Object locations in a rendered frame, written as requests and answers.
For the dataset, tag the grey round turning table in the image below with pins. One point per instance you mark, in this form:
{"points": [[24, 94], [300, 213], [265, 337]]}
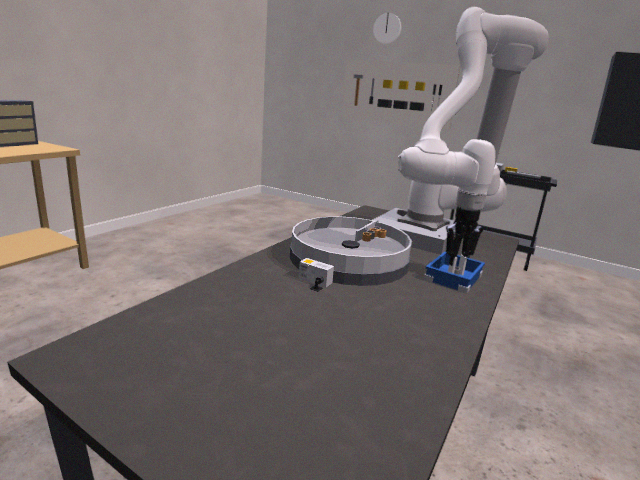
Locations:
{"points": [[331, 249]]}

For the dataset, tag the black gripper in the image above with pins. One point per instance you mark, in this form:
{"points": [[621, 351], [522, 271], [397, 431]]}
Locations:
{"points": [[463, 218]]}

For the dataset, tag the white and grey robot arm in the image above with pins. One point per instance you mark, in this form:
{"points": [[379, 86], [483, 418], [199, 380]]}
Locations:
{"points": [[512, 42]]}

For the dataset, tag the blue plastic crate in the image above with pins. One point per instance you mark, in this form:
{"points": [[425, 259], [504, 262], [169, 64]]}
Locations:
{"points": [[437, 272]]}

